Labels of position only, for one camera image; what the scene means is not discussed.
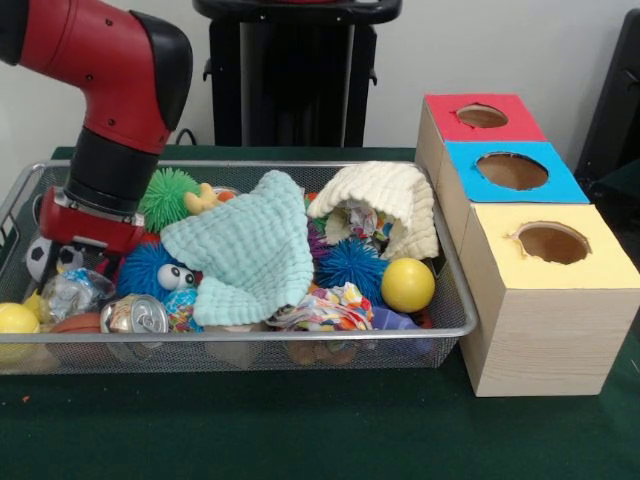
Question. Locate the plush soccer ball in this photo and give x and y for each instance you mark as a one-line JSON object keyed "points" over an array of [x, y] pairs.
{"points": [[34, 257]]}

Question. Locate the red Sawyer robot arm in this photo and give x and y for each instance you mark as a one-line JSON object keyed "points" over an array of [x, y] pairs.
{"points": [[115, 75]]}

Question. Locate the silver mesh bin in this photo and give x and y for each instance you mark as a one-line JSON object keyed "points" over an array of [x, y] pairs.
{"points": [[452, 310]]}

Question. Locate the mint waffle cloth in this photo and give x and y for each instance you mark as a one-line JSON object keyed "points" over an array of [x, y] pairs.
{"points": [[250, 250]]}

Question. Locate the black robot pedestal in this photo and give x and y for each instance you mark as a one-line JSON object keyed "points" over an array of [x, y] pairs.
{"points": [[290, 75]]}

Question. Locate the green spiky ball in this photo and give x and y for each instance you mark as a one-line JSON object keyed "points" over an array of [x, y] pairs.
{"points": [[167, 195]]}

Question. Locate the cream waffle cloth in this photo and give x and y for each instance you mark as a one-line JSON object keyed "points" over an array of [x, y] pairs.
{"points": [[380, 187]]}

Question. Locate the blue spiky ball with eyes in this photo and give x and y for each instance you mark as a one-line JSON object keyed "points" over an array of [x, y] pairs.
{"points": [[142, 267]]}

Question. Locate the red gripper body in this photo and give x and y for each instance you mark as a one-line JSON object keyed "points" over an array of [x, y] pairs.
{"points": [[90, 230]]}

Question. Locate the wooden box with three holes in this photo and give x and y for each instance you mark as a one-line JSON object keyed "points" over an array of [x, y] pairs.
{"points": [[550, 340]]}

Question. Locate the yellow plastic ball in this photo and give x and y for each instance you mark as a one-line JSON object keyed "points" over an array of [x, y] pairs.
{"points": [[17, 317], [407, 285]]}

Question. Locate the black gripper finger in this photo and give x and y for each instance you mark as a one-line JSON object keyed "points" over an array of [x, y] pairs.
{"points": [[50, 265], [114, 265]]}

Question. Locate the dark green table cloth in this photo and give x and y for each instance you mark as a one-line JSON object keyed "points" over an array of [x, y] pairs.
{"points": [[300, 425], [625, 182]]}

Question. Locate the silver drink can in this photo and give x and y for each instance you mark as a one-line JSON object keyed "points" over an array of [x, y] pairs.
{"points": [[135, 316]]}

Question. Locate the multicolour patterned cloth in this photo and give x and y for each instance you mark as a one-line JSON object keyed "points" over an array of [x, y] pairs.
{"points": [[325, 310]]}

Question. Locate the clear plastic packet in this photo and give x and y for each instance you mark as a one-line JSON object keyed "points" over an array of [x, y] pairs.
{"points": [[75, 295]]}

